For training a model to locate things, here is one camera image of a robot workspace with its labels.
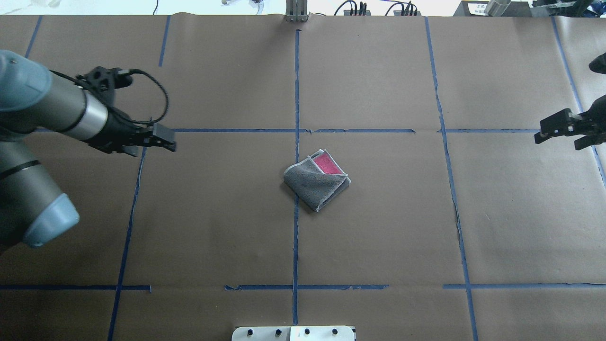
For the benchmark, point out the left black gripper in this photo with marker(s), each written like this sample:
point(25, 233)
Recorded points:
point(117, 131)

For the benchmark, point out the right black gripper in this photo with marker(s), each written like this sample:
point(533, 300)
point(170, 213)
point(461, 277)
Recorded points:
point(597, 124)

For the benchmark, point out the pink and grey towel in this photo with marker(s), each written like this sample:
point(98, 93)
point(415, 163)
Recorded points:
point(317, 179)

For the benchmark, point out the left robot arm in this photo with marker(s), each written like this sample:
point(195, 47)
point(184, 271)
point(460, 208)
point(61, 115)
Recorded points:
point(40, 105)

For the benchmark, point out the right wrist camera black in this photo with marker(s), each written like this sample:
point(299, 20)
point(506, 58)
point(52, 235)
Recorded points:
point(598, 65)

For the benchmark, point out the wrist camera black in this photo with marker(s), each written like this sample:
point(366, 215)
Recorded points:
point(598, 65)
point(102, 83)

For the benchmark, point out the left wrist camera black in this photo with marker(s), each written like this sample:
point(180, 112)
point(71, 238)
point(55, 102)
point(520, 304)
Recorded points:
point(102, 83)

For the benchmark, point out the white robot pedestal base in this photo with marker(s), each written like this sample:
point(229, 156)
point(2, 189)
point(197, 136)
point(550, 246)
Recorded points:
point(295, 333)

